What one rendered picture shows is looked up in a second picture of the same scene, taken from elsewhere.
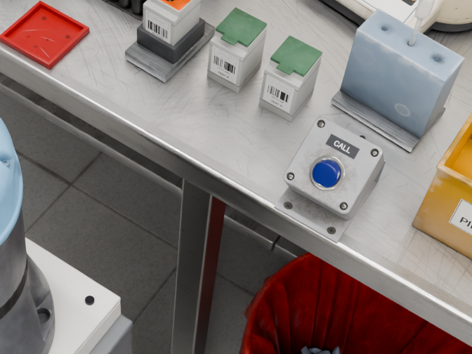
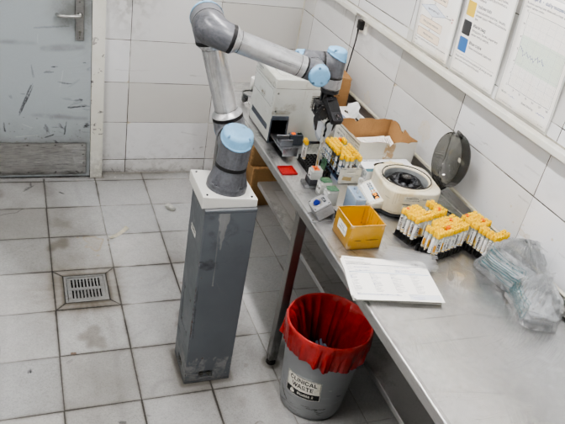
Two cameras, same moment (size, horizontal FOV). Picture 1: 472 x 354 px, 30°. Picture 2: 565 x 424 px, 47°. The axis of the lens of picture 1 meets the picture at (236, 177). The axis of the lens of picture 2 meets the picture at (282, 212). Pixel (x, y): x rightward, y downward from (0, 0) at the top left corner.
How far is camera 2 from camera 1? 183 cm
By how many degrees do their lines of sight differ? 37
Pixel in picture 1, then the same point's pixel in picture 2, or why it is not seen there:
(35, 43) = (283, 170)
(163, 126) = (296, 193)
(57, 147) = (298, 278)
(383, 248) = (321, 228)
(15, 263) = (241, 163)
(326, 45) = not seen: hidden behind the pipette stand
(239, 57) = (320, 184)
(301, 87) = (330, 194)
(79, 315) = (247, 197)
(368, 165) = (325, 204)
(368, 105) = not seen: hidden behind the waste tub
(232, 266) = not seen: hidden behind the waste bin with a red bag
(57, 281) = (249, 192)
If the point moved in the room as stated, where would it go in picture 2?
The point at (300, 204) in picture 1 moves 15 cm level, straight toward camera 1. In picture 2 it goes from (311, 214) to (279, 222)
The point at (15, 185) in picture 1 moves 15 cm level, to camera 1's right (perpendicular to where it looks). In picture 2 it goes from (248, 145) to (277, 164)
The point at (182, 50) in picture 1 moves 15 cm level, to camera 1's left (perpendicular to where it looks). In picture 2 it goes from (312, 182) to (286, 166)
